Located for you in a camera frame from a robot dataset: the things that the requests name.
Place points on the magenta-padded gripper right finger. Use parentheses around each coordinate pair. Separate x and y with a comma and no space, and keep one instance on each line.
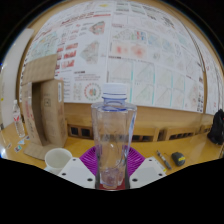
(147,171)

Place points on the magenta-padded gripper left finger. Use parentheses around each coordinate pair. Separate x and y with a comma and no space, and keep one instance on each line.
(77,171)

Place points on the clear white-capped water bottle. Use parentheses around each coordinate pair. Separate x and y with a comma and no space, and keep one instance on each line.
(113,133)

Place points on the white cup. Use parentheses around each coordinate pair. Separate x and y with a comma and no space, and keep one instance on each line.
(56,160)

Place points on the flat round red coaster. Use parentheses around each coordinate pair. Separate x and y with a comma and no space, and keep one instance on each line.
(120,187)

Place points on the black yellow tape measure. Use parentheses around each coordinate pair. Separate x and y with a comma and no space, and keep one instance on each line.
(178,159)

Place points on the brown cardboard box stand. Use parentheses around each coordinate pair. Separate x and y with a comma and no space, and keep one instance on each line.
(53,110)

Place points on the black bag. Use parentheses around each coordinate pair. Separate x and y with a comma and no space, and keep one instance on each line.
(217,128)

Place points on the white standing air conditioner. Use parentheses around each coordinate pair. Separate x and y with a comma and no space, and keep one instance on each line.
(15,60)

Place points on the large printed wall poster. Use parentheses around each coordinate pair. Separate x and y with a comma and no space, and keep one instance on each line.
(150,50)

